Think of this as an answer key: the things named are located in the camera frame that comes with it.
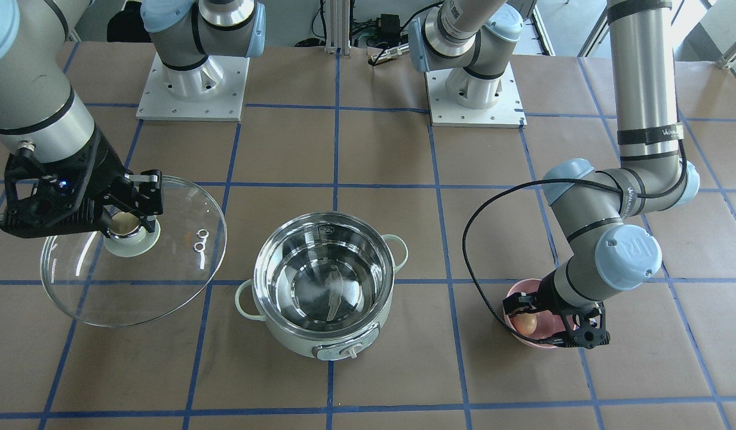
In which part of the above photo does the white electric cooking pot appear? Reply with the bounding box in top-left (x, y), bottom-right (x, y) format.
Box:
top-left (234, 211), bottom-right (408, 361)

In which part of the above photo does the black power adapter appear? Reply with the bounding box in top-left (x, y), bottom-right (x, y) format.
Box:
top-left (376, 13), bottom-right (400, 43)

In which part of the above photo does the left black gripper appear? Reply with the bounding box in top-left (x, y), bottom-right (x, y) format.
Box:
top-left (502, 281), bottom-right (611, 349)

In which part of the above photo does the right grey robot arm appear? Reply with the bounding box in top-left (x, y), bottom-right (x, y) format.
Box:
top-left (0, 1), bottom-right (266, 238)

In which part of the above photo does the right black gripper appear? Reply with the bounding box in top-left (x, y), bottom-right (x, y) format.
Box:
top-left (1, 128), bottom-right (164, 238)

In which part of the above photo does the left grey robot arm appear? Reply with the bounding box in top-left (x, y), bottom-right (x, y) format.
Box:
top-left (408, 1), bottom-right (700, 349)

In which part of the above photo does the aluminium frame post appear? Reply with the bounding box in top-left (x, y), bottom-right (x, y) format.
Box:
top-left (324, 0), bottom-right (351, 57)

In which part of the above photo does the black braided cable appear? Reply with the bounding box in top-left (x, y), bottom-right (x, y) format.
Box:
top-left (462, 146), bottom-right (686, 335)

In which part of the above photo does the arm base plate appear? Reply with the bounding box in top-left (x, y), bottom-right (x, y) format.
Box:
top-left (136, 56), bottom-right (250, 122)
top-left (425, 64), bottom-right (527, 128)

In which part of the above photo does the glass pot lid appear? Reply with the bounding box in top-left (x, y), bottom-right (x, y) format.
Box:
top-left (40, 176), bottom-right (227, 327)

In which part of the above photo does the pink bowl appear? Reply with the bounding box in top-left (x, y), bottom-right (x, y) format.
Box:
top-left (502, 278), bottom-right (565, 349)

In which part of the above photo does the brown egg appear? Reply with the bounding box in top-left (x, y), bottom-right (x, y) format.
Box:
top-left (511, 313), bottom-right (538, 337)

